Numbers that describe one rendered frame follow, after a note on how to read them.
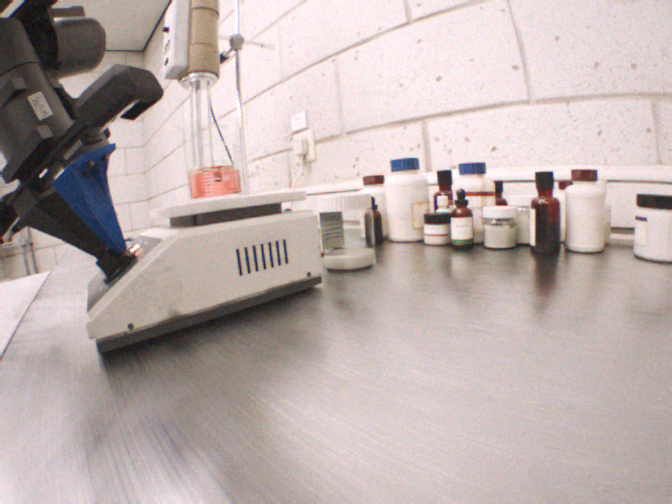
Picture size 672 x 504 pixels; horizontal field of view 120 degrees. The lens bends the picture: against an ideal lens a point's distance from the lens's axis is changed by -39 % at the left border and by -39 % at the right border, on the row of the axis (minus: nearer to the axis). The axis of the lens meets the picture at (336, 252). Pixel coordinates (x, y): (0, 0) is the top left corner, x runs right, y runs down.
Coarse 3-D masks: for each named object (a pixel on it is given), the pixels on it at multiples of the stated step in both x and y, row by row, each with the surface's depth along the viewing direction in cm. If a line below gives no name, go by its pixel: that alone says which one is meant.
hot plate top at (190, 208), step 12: (276, 192) 25; (288, 192) 26; (300, 192) 27; (180, 204) 20; (192, 204) 20; (204, 204) 21; (216, 204) 21; (228, 204) 22; (240, 204) 23; (252, 204) 23; (264, 204) 24; (156, 216) 25; (168, 216) 21; (180, 216) 20
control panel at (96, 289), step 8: (136, 240) 26; (144, 240) 23; (152, 240) 21; (160, 240) 19; (128, 248) 25; (136, 248) 21; (144, 248) 20; (152, 248) 19; (136, 256) 20; (144, 256) 18; (96, 280) 22; (88, 288) 22; (96, 288) 19; (104, 288) 18; (88, 296) 19; (96, 296) 17; (88, 304) 17
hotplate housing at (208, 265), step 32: (192, 224) 22; (224, 224) 22; (256, 224) 23; (288, 224) 25; (160, 256) 18; (192, 256) 20; (224, 256) 22; (256, 256) 23; (288, 256) 26; (320, 256) 28; (128, 288) 17; (160, 288) 18; (192, 288) 20; (224, 288) 22; (256, 288) 24; (288, 288) 26; (96, 320) 15; (128, 320) 17; (160, 320) 18; (192, 320) 20
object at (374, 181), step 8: (368, 176) 53; (376, 176) 53; (384, 176) 54; (368, 184) 53; (376, 184) 53; (360, 192) 54; (368, 192) 52; (376, 192) 52; (384, 192) 52; (376, 200) 52; (384, 200) 53; (384, 208) 53; (384, 216) 53; (384, 224) 53; (384, 232) 53
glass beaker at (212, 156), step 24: (192, 120) 23; (216, 120) 23; (192, 144) 23; (216, 144) 24; (192, 168) 24; (216, 168) 24; (240, 168) 26; (192, 192) 24; (216, 192) 24; (240, 192) 26
